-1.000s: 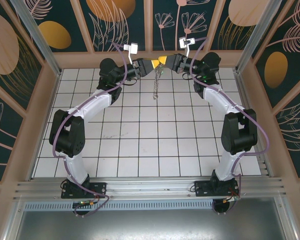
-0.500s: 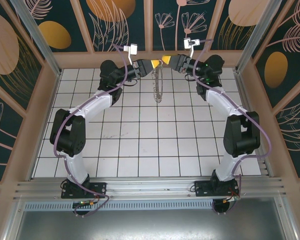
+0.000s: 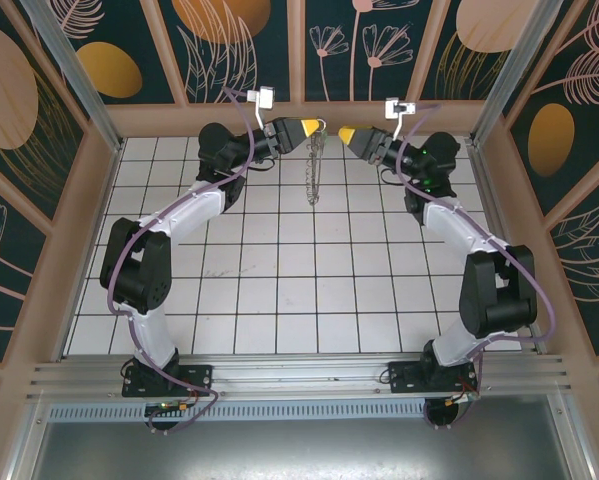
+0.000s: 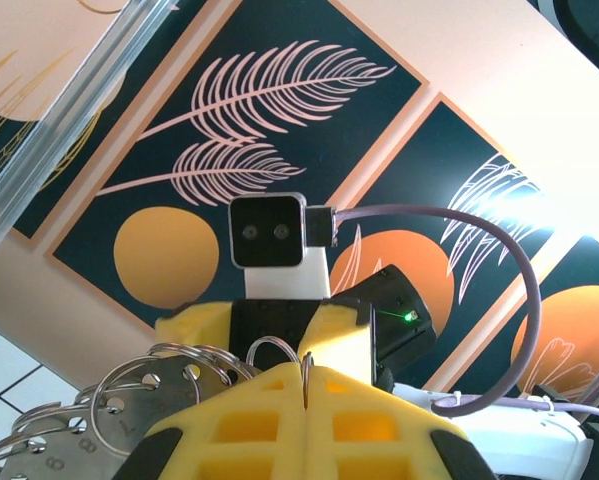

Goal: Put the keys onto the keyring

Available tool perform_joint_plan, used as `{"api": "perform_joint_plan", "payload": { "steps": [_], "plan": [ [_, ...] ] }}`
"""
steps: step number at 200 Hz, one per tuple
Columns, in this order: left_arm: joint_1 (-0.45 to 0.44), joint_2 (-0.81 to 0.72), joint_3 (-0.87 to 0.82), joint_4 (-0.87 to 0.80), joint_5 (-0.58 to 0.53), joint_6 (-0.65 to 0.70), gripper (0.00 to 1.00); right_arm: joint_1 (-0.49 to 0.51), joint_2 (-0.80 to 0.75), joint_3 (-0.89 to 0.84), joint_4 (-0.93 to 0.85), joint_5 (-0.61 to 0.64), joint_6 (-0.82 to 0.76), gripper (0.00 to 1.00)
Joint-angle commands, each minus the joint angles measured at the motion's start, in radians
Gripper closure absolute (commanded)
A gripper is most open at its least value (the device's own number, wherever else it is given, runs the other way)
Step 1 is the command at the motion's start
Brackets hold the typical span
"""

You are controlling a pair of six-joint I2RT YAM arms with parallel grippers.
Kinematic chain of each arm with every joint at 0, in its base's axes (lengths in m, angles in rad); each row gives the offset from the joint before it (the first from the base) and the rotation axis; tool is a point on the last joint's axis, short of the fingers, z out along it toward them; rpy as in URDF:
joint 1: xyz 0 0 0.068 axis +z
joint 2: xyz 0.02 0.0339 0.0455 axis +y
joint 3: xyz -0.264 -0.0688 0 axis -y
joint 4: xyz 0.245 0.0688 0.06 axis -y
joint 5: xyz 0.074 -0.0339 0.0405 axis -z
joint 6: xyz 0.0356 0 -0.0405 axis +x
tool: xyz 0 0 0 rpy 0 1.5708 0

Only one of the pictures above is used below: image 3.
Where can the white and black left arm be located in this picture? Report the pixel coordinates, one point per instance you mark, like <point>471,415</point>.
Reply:
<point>189,210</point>

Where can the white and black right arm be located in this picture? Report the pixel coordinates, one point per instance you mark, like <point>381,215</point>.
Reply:
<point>499,295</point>

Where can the perforated metal strip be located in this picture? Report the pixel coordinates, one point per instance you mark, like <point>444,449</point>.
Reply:
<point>299,412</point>

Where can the grey metal sheet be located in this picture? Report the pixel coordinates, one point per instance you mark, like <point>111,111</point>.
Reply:
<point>299,450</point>

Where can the aluminium corner post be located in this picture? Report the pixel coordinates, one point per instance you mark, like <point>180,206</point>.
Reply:
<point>512,70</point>
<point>72,70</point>

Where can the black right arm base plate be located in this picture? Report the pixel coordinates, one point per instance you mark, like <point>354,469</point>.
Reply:
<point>404,377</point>

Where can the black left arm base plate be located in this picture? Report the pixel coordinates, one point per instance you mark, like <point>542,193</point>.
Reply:
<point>199,377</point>

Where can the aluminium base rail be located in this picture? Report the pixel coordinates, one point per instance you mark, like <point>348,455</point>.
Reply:
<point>299,372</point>

